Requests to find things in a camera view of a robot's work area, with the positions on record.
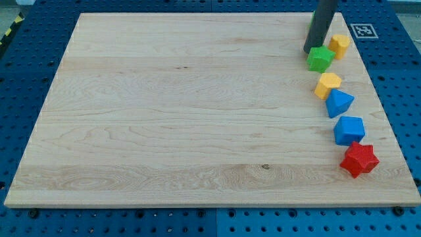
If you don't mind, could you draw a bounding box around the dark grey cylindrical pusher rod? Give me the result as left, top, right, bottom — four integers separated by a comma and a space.
303, 0, 338, 53

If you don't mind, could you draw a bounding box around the yellow heart block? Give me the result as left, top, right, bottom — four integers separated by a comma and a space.
328, 34, 351, 60

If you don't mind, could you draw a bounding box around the white fiducial marker tag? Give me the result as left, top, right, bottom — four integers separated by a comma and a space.
351, 23, 378, 39

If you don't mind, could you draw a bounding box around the green star block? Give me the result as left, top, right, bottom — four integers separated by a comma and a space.
307, 45, 335, 73

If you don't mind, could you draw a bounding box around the yellow hexagon block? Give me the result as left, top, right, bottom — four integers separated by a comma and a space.
314, 72, 342, 100

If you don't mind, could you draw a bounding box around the blue triangle block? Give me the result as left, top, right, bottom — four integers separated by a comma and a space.
326, 89, 355, 119

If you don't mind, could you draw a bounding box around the blue cube block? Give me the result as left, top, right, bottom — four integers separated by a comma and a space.
334, 116, 366, 146

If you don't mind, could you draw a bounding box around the red star block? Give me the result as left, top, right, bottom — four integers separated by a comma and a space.
339, 142, 380, 178

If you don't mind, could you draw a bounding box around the light wooden board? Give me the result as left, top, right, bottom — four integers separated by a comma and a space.
5, 13, 420, 209

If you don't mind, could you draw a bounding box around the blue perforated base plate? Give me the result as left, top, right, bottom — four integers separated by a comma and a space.
1, 1, 420, 236

